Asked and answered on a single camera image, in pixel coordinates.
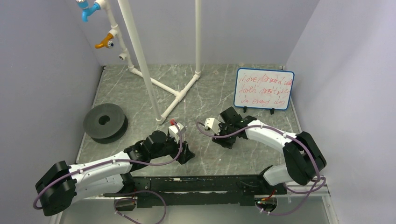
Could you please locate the blue tap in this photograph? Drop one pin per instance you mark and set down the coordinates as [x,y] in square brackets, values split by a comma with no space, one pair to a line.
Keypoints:
[86,9]

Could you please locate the blue framed whiteboard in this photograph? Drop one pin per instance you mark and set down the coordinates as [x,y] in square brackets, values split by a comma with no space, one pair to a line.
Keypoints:
[263,88]

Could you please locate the black wire easel stand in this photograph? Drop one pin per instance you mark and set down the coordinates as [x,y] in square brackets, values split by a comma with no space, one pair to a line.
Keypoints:
[272,110]

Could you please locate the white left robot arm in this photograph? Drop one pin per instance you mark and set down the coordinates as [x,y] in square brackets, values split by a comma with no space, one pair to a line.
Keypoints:
[63,185]

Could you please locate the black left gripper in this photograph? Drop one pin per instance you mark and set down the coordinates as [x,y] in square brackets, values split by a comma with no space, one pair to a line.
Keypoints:
[186,154]

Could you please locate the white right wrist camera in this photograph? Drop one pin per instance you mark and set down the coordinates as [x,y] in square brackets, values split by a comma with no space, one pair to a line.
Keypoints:
[212,124]

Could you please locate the black foam disc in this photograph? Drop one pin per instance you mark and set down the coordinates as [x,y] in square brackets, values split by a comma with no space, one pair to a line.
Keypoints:
[105,123]

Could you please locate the orange tap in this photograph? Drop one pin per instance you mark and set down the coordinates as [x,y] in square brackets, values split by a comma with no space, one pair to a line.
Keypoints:
[107,42]

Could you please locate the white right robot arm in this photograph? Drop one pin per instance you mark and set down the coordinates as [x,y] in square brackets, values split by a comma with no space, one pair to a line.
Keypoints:
[303,158]

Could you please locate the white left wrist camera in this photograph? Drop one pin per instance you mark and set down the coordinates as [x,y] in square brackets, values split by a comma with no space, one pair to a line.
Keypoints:
[176,130]

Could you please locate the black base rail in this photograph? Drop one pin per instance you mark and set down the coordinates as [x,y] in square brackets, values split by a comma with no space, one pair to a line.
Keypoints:
[244,190]

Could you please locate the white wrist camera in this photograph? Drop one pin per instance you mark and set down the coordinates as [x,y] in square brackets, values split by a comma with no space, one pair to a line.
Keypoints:
[176,130]
[212,124]

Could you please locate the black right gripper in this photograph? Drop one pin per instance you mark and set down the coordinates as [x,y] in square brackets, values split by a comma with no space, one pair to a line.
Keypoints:
[225,143]

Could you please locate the aluminium extrusion rail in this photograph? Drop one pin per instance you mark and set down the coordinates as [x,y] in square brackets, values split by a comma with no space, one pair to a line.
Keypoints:
[311,188]

